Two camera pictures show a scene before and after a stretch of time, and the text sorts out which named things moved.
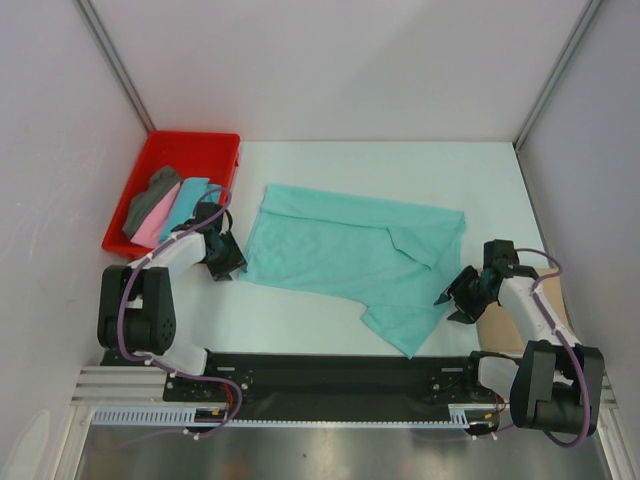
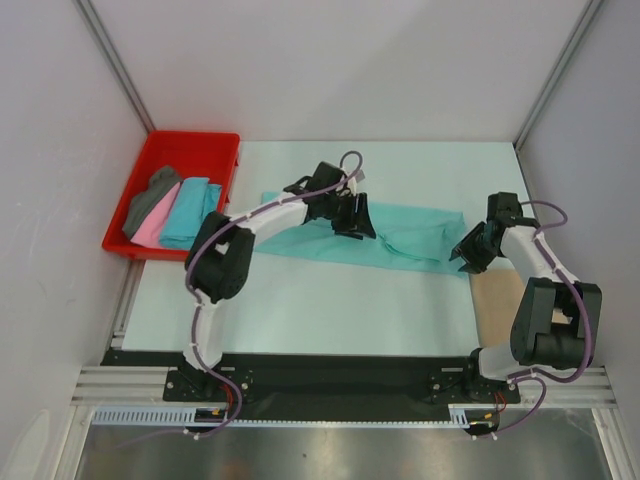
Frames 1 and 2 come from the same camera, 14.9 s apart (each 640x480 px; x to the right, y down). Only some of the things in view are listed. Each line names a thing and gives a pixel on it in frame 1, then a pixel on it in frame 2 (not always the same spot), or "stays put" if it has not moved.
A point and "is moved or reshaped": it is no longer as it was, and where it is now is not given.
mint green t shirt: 398,261 is moved or reshaped
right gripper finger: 443,297 → 459,250
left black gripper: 234,261 → 345,227
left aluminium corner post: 96,26 stays put
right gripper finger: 461,317 → 472,268
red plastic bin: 193,155 stays put
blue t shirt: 183,204 stays put
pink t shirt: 149,232 stays put
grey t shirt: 161,184 stays put
